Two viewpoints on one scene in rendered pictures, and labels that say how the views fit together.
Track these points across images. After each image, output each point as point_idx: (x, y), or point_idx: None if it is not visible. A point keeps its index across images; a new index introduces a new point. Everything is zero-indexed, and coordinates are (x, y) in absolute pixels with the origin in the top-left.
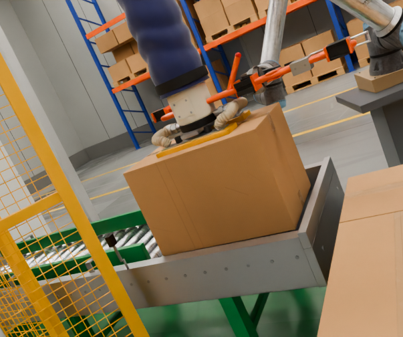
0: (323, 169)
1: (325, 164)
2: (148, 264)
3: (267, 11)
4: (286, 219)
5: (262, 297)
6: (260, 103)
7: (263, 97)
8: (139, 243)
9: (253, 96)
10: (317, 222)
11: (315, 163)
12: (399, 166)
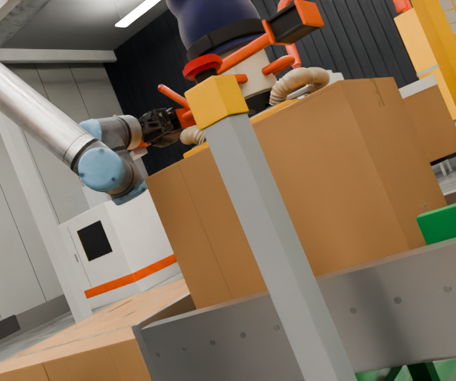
0: (173, 302)
1: (158, 310)
2: (445, 193)
3: None
4: None
5: (382, 369)
6: (122, 180)
7: (133, 164)
8: None
9: (118, 157)
10: None
11: (153, 325)
12: (116, 341)
